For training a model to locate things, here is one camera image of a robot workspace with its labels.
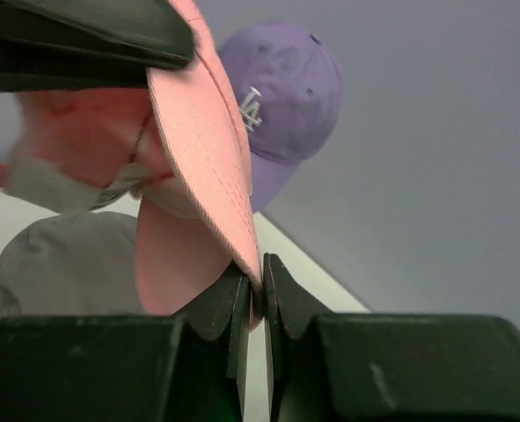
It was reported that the purple baseball cap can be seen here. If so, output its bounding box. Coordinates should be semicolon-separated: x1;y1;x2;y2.
218;22;343;212

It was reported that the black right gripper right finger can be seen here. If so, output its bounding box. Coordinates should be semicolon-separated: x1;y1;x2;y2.
263;254;520;421

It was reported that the pink baseball cap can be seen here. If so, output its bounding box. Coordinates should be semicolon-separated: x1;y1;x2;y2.
0;1;263;326

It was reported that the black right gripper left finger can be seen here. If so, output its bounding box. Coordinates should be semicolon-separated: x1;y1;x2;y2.
0;266;251;422

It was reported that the grey bucket hat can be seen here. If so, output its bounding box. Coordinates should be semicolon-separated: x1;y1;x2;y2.
0;212;146;318

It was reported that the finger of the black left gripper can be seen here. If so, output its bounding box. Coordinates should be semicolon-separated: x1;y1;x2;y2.
0;1;195;92

